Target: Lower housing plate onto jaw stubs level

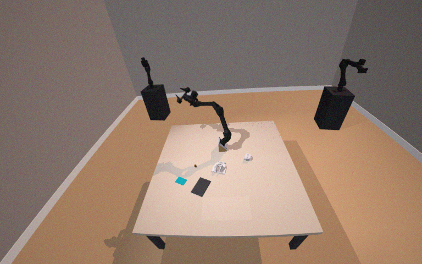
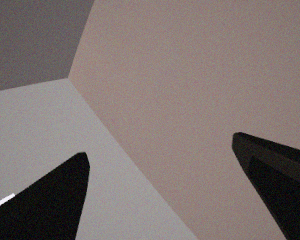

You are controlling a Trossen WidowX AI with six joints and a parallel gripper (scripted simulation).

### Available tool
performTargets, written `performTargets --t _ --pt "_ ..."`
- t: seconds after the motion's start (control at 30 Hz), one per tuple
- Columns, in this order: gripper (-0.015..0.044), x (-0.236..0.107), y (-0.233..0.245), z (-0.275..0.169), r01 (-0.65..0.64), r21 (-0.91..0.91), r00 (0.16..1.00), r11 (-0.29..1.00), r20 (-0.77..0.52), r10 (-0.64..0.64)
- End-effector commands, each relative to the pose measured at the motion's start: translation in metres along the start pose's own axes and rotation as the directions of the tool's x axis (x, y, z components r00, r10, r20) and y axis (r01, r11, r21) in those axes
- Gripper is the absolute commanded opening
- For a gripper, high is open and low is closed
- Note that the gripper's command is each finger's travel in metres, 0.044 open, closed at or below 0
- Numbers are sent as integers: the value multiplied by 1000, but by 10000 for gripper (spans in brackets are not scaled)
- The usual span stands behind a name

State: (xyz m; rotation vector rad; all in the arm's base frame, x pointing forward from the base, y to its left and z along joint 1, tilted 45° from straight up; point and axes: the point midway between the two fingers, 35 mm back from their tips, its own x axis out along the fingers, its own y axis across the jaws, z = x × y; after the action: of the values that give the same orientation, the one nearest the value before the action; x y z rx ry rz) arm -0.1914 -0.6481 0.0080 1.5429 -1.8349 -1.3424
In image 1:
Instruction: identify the teal flat plate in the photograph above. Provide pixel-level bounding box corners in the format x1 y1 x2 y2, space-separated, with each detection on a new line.
175 177 187 185

